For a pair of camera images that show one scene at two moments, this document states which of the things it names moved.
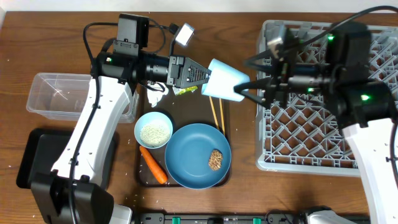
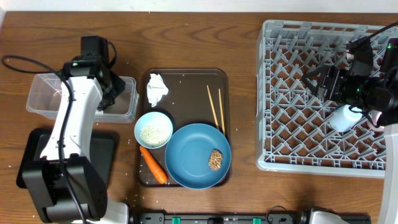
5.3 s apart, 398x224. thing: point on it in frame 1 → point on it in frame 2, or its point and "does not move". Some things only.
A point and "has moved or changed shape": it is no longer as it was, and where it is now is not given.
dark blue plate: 187,155 does not move
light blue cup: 222,80 has moved or changed shape
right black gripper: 276,86 → 338,76
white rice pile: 155,134 does not move
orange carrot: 158,170 does not move
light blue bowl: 153,130 does not move
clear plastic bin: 63,96 does not move
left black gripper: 175,71 → 112,88
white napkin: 153,96 does not move
